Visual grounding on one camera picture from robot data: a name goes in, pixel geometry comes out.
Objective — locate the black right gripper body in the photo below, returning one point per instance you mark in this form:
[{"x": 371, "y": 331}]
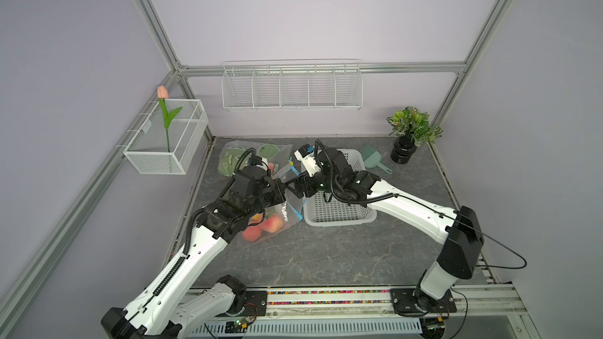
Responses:
[{"x": 316, "y": 183}]

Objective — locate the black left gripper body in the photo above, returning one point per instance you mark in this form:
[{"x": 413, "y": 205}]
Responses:
[{"x": 270, "y": 195}]

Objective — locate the clear bag with blue zipper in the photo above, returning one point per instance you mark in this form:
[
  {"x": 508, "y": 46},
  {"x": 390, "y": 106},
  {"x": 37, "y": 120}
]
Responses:
[{"x": 290, "y": 210}]

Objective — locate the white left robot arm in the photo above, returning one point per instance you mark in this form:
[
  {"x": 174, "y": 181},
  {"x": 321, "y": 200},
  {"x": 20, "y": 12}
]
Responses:
[{"x": 158, "y": 311}]

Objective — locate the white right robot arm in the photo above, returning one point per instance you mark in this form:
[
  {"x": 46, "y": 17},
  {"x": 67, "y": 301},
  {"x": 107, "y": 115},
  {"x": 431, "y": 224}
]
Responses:
[{"x": 458, "y": 231}]

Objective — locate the white plastic perforated basket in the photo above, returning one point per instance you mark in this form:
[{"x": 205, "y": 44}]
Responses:
[{"x": 323, "y": 211}]

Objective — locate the green hand brush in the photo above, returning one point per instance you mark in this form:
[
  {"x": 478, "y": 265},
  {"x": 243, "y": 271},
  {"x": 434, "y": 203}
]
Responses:
[{"x": 373, "y": 159}]

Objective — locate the black plant vase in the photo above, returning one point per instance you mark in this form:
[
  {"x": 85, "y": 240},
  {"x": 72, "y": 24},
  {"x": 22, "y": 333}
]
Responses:
[{"x": 404, "y": 148}]

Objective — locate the green artificial plant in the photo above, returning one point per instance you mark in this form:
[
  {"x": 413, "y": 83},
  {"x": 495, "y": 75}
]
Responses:
[{"x": 414, "y": 125}]

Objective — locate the pink artificial tulip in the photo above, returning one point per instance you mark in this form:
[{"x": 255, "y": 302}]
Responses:
[{"x": 168, "y": 116}]

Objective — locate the white vent grille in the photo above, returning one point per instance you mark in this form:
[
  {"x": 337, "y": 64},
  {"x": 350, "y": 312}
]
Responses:
[{"x": 309, "y": 328}]

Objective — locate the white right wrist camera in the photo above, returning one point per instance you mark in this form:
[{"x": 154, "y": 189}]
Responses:
[{"x": 305, "y": 154}]

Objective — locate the white wire wall shelf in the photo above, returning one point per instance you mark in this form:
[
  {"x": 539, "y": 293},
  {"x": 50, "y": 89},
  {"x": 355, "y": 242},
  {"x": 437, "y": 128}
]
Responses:
[{"x": 292, "y": 85}]

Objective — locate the white wire side basket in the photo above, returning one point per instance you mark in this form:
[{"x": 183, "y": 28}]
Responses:
[{"x": 147, "y": 150}]

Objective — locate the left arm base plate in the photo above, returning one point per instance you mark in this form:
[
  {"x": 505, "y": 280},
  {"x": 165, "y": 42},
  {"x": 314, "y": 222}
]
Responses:
[{"x": 251, "y": 303}]

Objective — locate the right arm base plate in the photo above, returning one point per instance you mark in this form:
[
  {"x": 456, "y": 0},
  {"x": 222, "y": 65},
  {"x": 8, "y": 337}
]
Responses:
[{"x": 412, "y": 302}]

